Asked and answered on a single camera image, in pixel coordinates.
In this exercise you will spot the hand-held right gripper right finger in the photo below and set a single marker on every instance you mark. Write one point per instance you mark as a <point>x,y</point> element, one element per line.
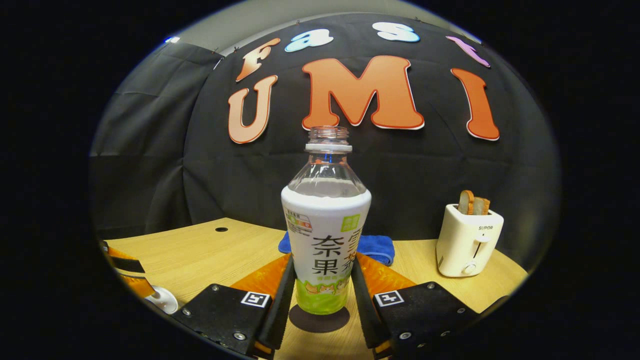
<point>362,310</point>

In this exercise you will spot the blue folded towel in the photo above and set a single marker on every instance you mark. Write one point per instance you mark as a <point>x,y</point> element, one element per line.
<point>377,247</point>

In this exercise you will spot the ceiling light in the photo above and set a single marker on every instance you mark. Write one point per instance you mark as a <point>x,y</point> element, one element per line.
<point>173,39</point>

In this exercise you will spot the dark round coaster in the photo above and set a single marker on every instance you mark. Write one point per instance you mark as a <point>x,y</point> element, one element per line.
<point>320,322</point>

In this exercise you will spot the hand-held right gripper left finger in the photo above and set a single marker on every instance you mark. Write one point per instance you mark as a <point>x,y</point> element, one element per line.
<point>282,305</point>

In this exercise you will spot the green label water bottle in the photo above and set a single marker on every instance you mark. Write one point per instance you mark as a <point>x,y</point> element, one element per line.
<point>325,225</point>

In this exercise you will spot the white toaster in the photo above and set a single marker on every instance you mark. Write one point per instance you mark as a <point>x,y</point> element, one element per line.
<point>467,245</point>

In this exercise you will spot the white teacup lid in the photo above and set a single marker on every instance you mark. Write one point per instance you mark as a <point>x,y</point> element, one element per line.
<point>165,300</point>

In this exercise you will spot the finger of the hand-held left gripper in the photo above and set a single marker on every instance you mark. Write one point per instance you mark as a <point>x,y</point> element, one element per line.
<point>122,265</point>
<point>140,285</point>

